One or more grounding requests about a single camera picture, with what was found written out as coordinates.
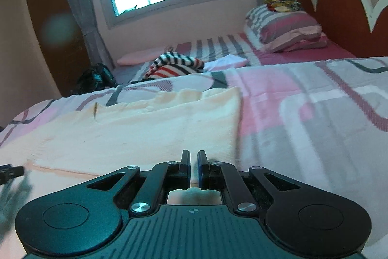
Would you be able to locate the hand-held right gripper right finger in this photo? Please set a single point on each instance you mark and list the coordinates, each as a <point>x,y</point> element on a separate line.
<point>200,171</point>

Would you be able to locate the colourful patterned cloth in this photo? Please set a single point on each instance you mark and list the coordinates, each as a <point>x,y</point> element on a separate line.
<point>282,4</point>

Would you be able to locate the white folded cloth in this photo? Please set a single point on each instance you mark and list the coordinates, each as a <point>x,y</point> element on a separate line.
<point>227,61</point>

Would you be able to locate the black red striped garment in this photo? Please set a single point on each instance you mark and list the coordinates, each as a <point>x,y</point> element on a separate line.
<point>172,64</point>

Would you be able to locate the flat pink pillow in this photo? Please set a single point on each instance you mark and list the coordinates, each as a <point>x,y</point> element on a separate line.
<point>136,56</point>

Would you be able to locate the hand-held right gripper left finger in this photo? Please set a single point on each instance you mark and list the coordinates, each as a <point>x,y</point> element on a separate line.
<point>185,171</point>

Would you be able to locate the black bag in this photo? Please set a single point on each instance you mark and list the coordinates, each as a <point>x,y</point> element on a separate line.
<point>94,77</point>

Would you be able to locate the pink striped bed sheet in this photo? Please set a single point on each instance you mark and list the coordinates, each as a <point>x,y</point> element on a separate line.
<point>272,57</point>

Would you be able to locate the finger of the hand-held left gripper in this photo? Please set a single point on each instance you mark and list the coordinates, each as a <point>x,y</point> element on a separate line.
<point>12,172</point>

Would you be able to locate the brown white scalloped headboard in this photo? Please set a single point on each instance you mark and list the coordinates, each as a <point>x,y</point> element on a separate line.
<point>339,4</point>

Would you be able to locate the brown wooden door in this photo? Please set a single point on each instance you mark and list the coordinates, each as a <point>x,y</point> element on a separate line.
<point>45,49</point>

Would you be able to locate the pink grey patterned blanket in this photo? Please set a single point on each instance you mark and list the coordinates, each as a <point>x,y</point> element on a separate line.
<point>303,125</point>

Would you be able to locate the grey pink striped pillow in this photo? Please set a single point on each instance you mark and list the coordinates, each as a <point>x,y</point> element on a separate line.
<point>303,45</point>
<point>285,24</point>

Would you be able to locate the cream knitted sweater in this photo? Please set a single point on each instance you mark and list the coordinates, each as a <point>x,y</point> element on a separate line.
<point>136,128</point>

